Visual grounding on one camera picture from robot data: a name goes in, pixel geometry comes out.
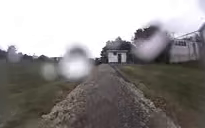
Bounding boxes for small white shed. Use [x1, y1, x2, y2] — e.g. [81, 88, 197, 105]
[106, 49, 129, 64]

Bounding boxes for trees behind shed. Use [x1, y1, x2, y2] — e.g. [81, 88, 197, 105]
[99, 25, 171, 64]

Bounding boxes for grey gravel path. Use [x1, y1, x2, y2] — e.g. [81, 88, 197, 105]
[38, 63, 181, 128]

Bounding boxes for green grass strip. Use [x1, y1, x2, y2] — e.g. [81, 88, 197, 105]
[111, 61, 205, 128]

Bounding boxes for white building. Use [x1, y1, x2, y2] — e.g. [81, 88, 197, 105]
[168, 38, 203, 64]

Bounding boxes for dry grass field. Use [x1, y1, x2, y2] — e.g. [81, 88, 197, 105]
[0, 61, 99, 128]

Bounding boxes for row of dark trees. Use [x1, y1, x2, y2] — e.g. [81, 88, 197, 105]
[0, 44, 63, 64]

